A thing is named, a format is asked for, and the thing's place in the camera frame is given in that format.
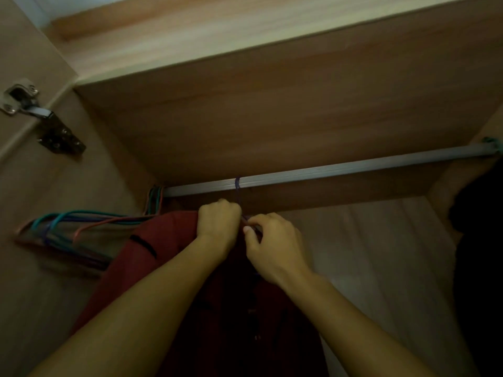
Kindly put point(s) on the grey metal wardrobe rail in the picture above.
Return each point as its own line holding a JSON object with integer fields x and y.
{"x": 353, "y": 164}

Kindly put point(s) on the dark hanging coat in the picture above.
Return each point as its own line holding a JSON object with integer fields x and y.
{"x": 479, "y": 251}

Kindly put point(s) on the light wooden wardrobe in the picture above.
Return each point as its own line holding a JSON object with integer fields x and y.
{"x": 275, "y": 94}

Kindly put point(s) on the person's left forearm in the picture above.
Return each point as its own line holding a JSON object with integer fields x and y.
{"x": 133, "y": 314}

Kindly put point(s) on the person's left hand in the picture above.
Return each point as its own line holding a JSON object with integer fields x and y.
{"x": 218, "y": 227}

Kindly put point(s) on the person's right forearm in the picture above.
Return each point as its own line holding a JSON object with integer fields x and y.
{"x": 353, "y": 333}

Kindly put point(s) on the person's right hand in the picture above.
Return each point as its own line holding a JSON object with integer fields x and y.
{"x": 279, "y": 251}

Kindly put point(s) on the red fuzzy cardigan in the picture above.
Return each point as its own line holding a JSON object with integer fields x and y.
{"x": 157, "y": 239}

